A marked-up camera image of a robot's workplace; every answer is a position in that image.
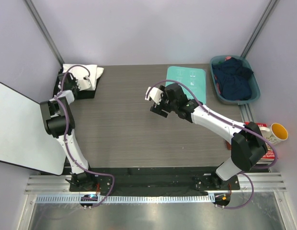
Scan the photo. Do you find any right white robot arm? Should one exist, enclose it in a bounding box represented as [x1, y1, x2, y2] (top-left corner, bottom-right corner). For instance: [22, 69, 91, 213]
[145, 81, 268, 189]

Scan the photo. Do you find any white board panel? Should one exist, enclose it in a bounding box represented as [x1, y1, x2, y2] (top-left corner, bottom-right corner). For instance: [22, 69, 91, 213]
[0, 82, 66, 175]

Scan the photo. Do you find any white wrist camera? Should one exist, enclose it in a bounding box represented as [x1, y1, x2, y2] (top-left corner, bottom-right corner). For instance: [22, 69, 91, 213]
[145, 87, 163, 105]
[76, 76, 92, 91]

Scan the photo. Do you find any folded black t shirt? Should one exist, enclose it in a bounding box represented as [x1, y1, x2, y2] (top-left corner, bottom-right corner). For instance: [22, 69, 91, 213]
[53, 69, 100, 100]

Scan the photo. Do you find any dark blue clothes pile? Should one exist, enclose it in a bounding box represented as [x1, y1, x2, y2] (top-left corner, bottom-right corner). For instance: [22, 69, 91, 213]
[212, 56, 253, 101]

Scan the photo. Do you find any white yellow floral mug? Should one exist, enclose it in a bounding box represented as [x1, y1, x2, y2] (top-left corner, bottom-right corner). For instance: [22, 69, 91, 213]
[259, 123, 288, 145]

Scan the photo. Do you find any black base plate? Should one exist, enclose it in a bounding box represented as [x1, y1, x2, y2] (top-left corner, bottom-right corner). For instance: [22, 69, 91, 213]
[67, 166, 242, 196]

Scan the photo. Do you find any aluminium rail frame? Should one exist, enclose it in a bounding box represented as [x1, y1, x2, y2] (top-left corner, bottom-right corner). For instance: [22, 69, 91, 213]
[18, 103, 290, 230]

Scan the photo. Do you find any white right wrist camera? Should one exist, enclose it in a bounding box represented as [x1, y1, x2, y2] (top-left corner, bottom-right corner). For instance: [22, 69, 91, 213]
[145, 87, 163, 105]

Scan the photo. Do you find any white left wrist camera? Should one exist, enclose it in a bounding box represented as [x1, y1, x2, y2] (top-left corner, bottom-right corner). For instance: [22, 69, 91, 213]
[76, 76, 92, 91]

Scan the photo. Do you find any white printed t shirt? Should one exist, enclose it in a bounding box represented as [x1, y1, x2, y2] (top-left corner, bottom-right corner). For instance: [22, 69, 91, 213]
[63, 64, 104, 90]

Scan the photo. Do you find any red book stack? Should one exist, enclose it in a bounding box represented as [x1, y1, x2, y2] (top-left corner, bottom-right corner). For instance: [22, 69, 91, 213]
[244, 122, 278, 169]

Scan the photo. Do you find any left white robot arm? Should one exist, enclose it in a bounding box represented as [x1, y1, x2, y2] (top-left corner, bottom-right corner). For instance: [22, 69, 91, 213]
[40, 72, 97, 191]

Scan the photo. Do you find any teal plastic basket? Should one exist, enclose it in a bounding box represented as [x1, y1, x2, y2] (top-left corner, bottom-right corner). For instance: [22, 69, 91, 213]
[210, 55, 261, 105]

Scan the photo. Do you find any teal folding board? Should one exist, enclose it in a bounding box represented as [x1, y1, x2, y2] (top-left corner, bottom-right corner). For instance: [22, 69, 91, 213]
[166, 66, 206, 104]

